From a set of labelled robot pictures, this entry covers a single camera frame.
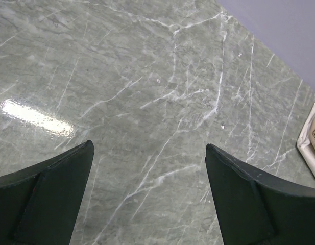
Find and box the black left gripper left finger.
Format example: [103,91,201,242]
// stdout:
[0,140,94,244]

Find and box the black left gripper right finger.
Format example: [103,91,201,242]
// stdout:
[205,144,315,244]

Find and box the white folded t shirt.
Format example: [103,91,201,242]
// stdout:
[297,103,315,177]

